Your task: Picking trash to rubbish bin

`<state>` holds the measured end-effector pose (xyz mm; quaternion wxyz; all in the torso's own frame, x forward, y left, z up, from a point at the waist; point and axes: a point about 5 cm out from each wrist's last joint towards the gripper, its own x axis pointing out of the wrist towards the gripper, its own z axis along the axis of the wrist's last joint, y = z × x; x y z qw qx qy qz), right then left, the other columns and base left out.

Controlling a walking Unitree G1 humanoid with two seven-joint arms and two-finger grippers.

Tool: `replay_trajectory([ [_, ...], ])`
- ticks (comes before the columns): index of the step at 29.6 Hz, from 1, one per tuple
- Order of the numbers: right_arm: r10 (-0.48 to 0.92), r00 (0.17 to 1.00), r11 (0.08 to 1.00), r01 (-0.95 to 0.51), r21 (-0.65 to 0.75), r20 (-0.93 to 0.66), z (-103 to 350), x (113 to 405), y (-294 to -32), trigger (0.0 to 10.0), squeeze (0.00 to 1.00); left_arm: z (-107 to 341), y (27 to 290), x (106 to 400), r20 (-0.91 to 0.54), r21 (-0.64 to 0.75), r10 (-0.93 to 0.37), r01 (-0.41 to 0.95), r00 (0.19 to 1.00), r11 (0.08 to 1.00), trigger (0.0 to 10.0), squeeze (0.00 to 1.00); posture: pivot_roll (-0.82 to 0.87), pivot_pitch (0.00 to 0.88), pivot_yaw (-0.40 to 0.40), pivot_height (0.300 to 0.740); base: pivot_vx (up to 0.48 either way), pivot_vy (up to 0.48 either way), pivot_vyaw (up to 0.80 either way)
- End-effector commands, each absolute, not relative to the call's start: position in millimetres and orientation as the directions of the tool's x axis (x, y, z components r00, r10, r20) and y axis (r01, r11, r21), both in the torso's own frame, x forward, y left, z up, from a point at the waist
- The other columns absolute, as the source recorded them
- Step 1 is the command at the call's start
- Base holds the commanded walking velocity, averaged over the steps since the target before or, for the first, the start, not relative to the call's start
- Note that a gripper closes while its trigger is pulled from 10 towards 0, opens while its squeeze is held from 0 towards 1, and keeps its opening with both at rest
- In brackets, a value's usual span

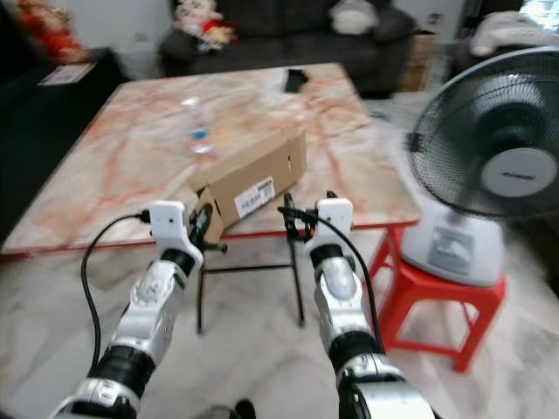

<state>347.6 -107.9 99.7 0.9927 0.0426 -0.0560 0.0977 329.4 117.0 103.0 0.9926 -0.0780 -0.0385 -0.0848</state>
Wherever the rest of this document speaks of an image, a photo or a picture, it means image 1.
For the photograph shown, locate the brown cardboard box with label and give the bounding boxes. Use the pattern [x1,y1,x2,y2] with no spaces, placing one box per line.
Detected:
[192,129,309,246]

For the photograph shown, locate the clear plastic bottle blue label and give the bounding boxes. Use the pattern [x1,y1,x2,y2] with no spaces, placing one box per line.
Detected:
[181,97,217,157]

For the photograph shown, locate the orange marble table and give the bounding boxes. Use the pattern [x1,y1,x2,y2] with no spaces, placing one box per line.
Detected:
[0,62,423,336]

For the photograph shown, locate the small black device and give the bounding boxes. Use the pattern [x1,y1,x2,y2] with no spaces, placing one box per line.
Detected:
[283,67,310,94]

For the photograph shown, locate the dark grey sofa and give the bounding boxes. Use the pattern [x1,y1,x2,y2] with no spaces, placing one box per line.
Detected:
[158,0,419,100]

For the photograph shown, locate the red plastic stool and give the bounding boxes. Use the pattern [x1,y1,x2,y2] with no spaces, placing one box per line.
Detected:
[367,225,508,374]

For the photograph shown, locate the white fan with black grille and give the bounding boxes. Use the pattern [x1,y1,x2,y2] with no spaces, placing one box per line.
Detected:
[399,47,559,289]

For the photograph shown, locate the plain brown carton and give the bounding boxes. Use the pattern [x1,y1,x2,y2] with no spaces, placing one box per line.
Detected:
[397,30,438,93]

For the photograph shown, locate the dark robot foot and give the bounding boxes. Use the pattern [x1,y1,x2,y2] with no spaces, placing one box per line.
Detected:
[208,398,259,419]

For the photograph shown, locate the black cabinet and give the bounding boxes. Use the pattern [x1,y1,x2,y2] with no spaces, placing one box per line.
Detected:
[0,47,133,238]

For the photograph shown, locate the white round plush toy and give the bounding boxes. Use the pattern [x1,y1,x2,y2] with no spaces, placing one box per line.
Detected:
[329,0,382,37]

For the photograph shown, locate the dark armchair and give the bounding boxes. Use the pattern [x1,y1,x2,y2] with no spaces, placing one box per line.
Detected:
[444,0,559,81]

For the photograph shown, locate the white and red plush toy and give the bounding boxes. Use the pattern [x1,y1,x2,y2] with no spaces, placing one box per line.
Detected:
[172,0,239,50]

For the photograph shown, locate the white paper sheet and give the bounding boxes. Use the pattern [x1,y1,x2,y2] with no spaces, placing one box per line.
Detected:
[38,62,96,87]

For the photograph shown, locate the red and gold decoration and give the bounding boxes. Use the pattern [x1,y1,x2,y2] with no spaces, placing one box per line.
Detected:
[12,0,89,65]

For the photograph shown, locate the white cloth bundle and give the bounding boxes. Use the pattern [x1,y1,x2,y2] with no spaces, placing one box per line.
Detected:
[469,10,559,58]

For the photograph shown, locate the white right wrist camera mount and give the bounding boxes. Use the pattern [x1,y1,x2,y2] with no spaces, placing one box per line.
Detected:
[315,197,355,251]

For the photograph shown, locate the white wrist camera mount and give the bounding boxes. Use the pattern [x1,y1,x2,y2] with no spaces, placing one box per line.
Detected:
[149,201,192,251]
[315,197,355,251]

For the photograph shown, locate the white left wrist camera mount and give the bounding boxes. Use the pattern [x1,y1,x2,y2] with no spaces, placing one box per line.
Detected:
[149,201,192,251]

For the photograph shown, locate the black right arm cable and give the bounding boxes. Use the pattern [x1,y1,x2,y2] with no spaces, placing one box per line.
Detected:
[281,204,383,350]

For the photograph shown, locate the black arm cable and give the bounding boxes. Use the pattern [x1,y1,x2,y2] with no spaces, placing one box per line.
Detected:
[281,204,383,350]
[79,209,152,371]

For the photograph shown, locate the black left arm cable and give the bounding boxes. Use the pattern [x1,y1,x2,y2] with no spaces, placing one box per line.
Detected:
[79,209,152,371]

